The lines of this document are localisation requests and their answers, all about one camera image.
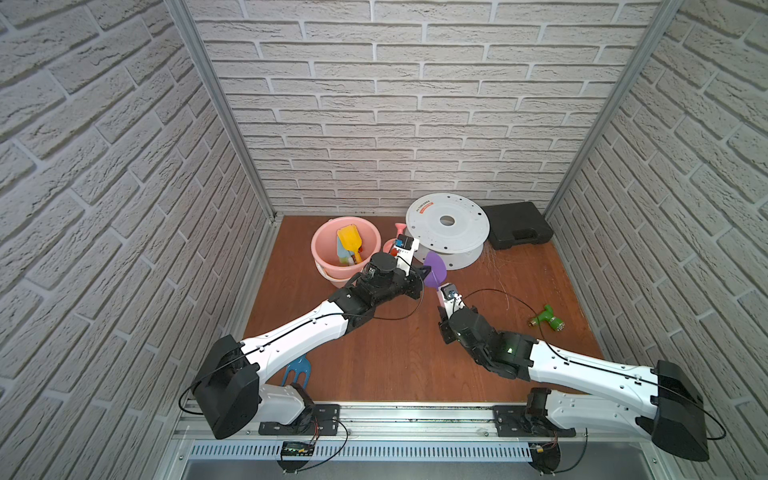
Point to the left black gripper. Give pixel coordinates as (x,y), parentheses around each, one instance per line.
(414,282)

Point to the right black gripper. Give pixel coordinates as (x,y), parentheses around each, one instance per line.
(443,326)

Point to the purple scoop pink handle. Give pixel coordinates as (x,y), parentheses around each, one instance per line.
(438,270)

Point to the pink watering can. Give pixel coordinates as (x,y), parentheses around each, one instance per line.
(389,244)

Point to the teal trowel light handle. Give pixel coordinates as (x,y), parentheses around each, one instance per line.
(345,257)

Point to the yellow scoop blue tip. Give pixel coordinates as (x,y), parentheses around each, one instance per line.
(351,240)

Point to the pink plastic bucket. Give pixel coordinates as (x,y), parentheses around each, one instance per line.
(324,245)

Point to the blue fork yellow handle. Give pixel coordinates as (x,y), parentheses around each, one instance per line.
(298,371)

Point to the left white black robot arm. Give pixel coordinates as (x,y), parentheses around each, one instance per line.
(231,389)

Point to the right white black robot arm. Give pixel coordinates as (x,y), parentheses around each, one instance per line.
(662,400)

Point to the black plastic tool case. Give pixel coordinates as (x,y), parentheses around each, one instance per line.
(516,224)

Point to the black round connector box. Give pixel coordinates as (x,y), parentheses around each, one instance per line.
(545,460)

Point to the small green circuit board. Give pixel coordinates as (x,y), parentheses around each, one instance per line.
(291,449)

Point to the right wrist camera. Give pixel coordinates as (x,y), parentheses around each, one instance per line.
(451,298)

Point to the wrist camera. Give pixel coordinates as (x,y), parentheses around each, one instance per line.
(451,298)
(404,250)

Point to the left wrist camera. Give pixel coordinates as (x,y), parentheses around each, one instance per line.
(404,250)

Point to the white cable spool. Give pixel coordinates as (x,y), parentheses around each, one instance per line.
(450,225)

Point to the green hose nozzle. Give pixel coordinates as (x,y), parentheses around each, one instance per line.
(547,316)

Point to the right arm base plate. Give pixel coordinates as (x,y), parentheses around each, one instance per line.
(515,421)

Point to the aluminium front rail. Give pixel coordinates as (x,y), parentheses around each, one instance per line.
(461,422)

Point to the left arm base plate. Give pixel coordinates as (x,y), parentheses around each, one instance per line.
(317,420)

